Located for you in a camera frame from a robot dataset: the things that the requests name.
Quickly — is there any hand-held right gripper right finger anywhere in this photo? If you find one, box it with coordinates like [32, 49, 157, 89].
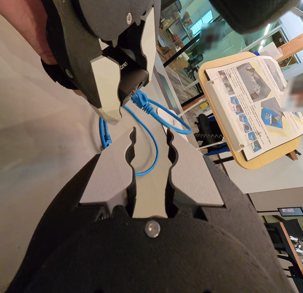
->
[165, 129, 225, 218]

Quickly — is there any printed instruction sheet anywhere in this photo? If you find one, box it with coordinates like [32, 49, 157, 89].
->
[204, 56, 303, 162]

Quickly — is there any black swivel chair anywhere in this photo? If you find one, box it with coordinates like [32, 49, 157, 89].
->
[194, 113, 217, 144]

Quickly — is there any small framed screen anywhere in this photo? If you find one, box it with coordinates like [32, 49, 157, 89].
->
[277, 207, 303, 217]

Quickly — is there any small black ethernet switch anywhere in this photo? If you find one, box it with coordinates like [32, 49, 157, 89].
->
[103, 47, 150, 107]

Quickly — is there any person's left hand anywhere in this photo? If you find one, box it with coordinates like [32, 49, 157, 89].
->
[0, 0, 58, 65]

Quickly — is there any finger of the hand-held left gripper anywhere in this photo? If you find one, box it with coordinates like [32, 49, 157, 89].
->
[91, 55, 123, 126]
[141, 6, 157, 82]

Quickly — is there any black coiled cable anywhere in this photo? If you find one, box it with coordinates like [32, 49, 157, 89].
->
[195, 133, 225, 140]

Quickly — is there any dark desk cable channel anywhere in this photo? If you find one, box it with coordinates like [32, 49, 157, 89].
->
[158, 71, 181, 110]

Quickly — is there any blue ethernet cable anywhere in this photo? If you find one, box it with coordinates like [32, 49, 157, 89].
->
[99, 89, 193, 177]

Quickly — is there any wooden beam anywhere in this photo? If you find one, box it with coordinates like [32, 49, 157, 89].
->
[276, 33, 303, 63]

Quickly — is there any black metal pole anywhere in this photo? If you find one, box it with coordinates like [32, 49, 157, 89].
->
[163, 25, 287, 68]

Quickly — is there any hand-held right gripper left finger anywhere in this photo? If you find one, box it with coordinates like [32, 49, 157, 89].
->
[79, 127, 137, 218]

